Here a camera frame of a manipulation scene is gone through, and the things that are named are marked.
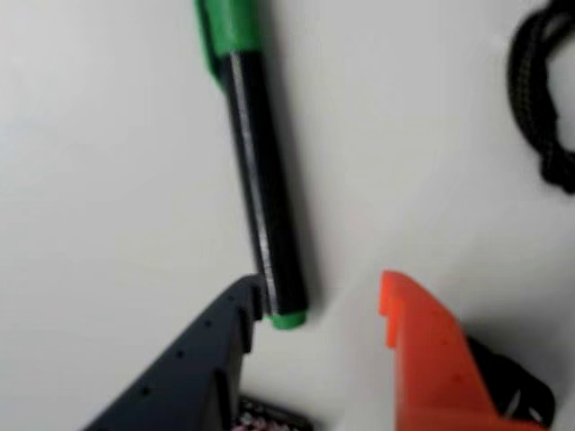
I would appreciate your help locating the black AAA battery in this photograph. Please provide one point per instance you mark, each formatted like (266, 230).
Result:
(278, 417)

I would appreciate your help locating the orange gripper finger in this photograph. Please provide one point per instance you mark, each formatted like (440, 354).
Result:
(431, 368)

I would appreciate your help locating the green and black marker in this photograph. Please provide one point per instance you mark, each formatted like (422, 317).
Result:
(260, 179)

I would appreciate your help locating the navy gripper finger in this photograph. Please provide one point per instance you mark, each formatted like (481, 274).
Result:
(188, 377)

